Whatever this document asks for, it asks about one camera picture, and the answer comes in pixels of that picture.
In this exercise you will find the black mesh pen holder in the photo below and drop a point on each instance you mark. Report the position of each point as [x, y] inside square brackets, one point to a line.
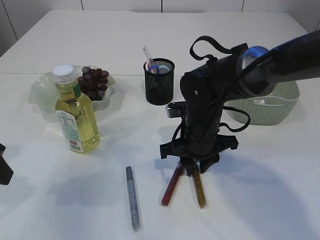
[159, 88]

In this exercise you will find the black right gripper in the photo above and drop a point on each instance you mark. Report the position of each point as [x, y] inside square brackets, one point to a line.
[208, 151]

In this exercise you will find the blue scissors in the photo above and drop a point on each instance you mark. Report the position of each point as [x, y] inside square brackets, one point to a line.
[154, 69]

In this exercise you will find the silver glitter pen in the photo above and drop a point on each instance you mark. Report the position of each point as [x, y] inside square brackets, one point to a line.
[132, 199]

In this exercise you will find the clear plastic ruler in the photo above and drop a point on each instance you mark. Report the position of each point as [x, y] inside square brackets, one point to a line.
[148, 55]

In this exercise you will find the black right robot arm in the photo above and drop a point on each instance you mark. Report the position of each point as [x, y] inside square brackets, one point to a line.
[244, 73]

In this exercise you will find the clear plastic sheet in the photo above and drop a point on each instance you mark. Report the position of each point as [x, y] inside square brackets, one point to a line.
[267, 101]

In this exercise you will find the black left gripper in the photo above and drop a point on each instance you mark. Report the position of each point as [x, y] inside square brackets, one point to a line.
[6, 172]

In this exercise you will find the pale green wavy plate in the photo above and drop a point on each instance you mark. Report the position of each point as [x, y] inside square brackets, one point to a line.
[44, 95]

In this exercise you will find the purple artificial grape bunch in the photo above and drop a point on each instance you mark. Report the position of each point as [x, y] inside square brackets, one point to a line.
[93, 82]

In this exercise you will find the yellow tea bottle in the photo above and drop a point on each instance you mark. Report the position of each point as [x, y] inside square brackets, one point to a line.
[75, 111]

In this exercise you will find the pink purple scissors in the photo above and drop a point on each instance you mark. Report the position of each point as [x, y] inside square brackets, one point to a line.
[163, 69]

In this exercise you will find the red glitter pen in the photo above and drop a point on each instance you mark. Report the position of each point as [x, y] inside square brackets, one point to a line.
[165, 201]

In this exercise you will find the gold glitter pen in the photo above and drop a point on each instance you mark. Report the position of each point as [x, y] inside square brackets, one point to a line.
[198, 186]

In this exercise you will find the green woven plastic basket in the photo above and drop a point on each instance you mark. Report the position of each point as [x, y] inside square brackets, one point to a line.
[285, 96]

